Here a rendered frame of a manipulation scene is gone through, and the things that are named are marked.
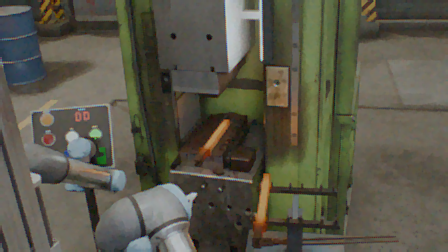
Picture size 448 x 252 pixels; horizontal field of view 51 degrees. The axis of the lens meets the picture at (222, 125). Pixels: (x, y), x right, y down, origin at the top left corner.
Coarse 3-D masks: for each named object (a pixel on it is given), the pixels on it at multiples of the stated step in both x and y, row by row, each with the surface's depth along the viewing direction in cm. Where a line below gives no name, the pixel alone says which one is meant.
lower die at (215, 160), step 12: (216, 120) 237; (240, 120) 235; (204, 132) 225; (228, 132) 224; (192, 144) 217; (204, 144) 213; (216, 144) 212; (180, 156) 212; (192, 156) 210; (216, 156) 206
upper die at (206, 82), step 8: (240, 64) 220; (176, 72) 194; (184, 72) 193; (192, 72) 192; (200, 72) 191; (208, 72) 190; (216, 72) 189; (232, 72) 209; (176, 80) 196; (184, 80) 195; (192, 80) 194; (200, 80) 192; (208, 80) 191; (216, 80) 190; (224, 80) 199; (176, 88) 198; (184, 88) 196; (192, 88) 195; (200, 88) 194; (208, 88) 193; (216, 88) 192
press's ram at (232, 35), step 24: (168, 0) 182; (192, 0) 179; (216, 0) 176; (240, 0) 193; (168, 24) 186; (192, 24) 183; (216, 24) 180; (240, 24) 196; (168, 48) 191; (192, 48) 187; (216, 48) 184; (240, 48) 199
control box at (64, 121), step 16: (32, 112) 205; (48, 112) 206; (64, 112) 206; (80, 112) 207; (96, 112) 208; (32, 128) 205; (48, 128) 205; (64, 128) 206; (80, 128) 206; (96, 128) 207; (112, 128) 211; (48, 144) 205; (64, 144) 205; (112, 144) 207; (112, 160) 206
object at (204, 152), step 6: (228, 120) 232; (222, 126) 226; (216, 132) 221; (210, 138) 216; (216, 138) 215; (210, 144) 210; (204, 150) 205; (198, 156) 200; (204, 156) 204; (198, 162) 198
